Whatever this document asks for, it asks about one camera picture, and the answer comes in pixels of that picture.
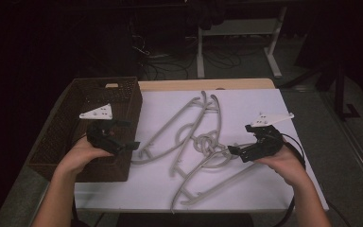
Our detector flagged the brown wicker basket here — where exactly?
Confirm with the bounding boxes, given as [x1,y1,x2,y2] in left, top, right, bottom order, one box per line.
[26,76,144,183]

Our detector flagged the person's right hand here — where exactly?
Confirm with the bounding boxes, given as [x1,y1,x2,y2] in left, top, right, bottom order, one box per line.
[254,145,310,188]

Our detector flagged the white metal desk frame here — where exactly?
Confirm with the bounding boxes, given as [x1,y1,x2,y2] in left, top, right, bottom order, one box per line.
[197,6,288,79]

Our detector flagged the black floor cables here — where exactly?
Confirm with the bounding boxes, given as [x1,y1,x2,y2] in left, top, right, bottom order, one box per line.
[131,32,266,80]

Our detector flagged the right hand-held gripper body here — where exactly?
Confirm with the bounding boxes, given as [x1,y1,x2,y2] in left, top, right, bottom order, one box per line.
[240,112,295,164]

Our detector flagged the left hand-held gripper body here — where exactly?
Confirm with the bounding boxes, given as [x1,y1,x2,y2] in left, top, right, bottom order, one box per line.
[78,103,123,156]

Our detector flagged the person's left hand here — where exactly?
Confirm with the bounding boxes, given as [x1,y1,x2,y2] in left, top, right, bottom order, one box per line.
[58,137,114,183]

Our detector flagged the white table cover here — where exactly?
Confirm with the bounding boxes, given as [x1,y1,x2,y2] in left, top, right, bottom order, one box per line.
[74,88,330,212]

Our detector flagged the black metal stand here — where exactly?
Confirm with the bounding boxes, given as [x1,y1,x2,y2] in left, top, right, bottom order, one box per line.
[279,60,361,121]

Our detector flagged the dark hanging cloth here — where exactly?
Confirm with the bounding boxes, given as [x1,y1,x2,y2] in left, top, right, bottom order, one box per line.
[186,0,229,30]

